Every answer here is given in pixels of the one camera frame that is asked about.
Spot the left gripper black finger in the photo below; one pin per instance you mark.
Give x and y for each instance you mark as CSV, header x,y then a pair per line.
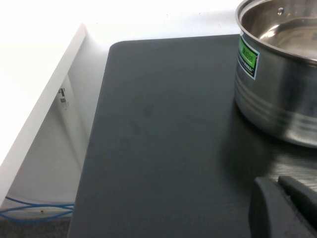
x,y
272,213

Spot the white barcode sticker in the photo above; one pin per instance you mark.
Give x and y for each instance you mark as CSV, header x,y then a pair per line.
x,y
63,99

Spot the white side panel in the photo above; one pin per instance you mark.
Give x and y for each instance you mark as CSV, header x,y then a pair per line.
x,y
37,104

